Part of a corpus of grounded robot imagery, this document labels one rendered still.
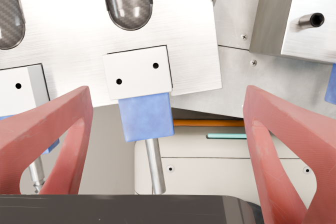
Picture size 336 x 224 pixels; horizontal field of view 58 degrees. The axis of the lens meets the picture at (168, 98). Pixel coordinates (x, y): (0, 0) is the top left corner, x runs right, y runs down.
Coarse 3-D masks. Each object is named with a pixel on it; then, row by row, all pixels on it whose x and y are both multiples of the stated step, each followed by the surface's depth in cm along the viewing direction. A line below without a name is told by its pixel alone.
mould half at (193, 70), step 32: (32, 0) 25; (64, 0) 25; (96, 0) 25; (160, 0) 25; (192, 0) 25; (32, 32) 26; (64, 32) 26; (96, 32) 26; (128, 32) 26; (160, 32) 26; (192, 32) 26; (0, 64) 26; (64, 64) 26; (96, 64) 26; (192, 64) 26; (96, 96) 26
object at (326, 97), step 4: (332, 68) 24; (332, 72) 24; (332, 76) 24; (332, 80) 24; (328, 84) 24; (332, 84) 23; (328, 88) 24; (332, 88) 23; (328, 92) 24; (332, 92) 23; (324, 96) 24; (328, 96) 24; (332, 96) 23; (324, 100) 24; (328, 100) 24; (332, 100) 23
